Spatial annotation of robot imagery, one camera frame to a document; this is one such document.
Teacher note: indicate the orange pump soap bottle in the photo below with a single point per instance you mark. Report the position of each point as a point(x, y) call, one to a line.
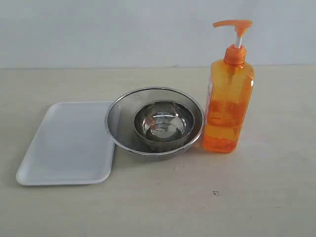
point(230, 87)

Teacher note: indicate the small stainless steel bowl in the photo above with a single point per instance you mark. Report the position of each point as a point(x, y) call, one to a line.
point(164, 122)

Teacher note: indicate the steel mesh strainer basket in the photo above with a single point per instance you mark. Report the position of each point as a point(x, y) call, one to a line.
point(119, 122)

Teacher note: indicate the white rectangular plastic tray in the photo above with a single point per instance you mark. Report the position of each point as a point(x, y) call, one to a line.
point(70, 147)

